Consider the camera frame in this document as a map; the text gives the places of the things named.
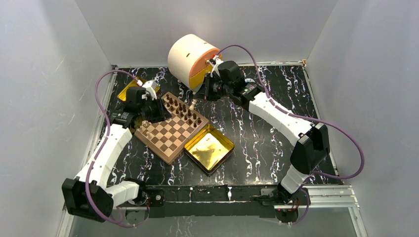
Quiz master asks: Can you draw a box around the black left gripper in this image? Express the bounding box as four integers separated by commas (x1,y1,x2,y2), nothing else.
138,95,171,123

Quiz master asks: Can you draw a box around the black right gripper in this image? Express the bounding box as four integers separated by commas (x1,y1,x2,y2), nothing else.
193,74,232,102

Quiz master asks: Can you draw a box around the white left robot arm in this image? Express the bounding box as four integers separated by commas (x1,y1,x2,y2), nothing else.
62,84,170,224

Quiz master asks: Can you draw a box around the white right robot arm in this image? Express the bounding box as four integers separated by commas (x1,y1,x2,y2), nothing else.
194,59,330,204

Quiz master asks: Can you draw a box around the dark chess pieces row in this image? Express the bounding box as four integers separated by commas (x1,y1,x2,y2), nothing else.
162,93,208,129

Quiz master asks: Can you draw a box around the wooden chess board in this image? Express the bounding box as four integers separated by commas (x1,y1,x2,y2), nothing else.
134,91,210,165

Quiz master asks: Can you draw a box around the gold tin with white pieces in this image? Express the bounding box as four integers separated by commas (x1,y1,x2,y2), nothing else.
117,79,161,102

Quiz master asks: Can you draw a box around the small blue white jar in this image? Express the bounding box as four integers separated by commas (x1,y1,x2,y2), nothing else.
245,78,255,83

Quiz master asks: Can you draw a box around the round pastel drawer cabinet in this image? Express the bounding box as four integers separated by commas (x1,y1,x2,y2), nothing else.
168,34,219,92

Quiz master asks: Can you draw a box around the empty gold tin lid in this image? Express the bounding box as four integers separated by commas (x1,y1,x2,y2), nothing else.
184,124,235,176

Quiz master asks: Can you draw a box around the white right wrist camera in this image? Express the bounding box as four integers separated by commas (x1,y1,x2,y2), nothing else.
209,55,223,77

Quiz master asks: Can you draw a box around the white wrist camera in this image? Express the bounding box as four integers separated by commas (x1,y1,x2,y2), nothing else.
209,55,223,77
136,80,157,100

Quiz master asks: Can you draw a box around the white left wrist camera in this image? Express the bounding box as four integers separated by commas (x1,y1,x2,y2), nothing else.
136,80,157,100

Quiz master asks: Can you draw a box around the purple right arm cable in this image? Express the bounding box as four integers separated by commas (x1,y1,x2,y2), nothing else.
214,44,365,226

